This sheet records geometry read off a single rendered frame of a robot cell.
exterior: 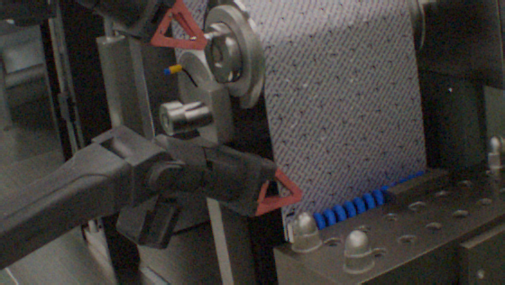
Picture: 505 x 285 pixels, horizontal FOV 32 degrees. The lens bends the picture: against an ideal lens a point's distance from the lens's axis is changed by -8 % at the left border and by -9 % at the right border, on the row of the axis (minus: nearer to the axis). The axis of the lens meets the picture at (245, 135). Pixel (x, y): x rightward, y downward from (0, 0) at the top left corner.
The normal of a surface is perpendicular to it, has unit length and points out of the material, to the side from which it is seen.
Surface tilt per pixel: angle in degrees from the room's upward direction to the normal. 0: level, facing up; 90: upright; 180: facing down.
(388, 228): 0
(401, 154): 90
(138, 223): 72
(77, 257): 0
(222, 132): 90
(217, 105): 90
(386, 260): 0
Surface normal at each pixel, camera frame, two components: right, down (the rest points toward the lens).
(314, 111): 0.48, 0.20
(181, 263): -0.15, -0.94
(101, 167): 0.10, -0.84
